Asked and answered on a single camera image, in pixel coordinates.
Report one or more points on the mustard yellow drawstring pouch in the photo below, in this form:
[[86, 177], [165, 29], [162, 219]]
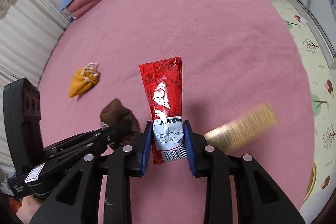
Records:
[[84, 79]]

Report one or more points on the person's hand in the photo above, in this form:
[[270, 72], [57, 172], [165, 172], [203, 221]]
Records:
[[30, 206]]

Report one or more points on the yellow trash bin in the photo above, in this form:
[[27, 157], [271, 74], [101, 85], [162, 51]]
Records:
[[312, 180]]

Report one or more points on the pink bed sheet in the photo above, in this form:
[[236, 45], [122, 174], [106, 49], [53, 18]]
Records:
[[236, 55]]

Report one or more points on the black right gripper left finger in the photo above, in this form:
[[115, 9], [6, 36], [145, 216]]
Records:
[[76, 198]]

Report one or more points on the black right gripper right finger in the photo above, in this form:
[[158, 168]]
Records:
[[258, 197]]

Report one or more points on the red snack wrapper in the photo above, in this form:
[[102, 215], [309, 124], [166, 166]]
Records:
[[162, 81]]

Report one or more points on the small gold box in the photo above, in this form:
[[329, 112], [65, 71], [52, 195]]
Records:
[[240, 132]]

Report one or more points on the brown printed sock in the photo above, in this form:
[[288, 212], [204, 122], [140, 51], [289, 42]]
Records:
[[115, 112]]

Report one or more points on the folded pink blanket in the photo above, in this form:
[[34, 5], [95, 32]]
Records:
[[78, 8]]

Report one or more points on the cream patterned play mat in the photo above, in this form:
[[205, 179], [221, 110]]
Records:
[[323, 100]]

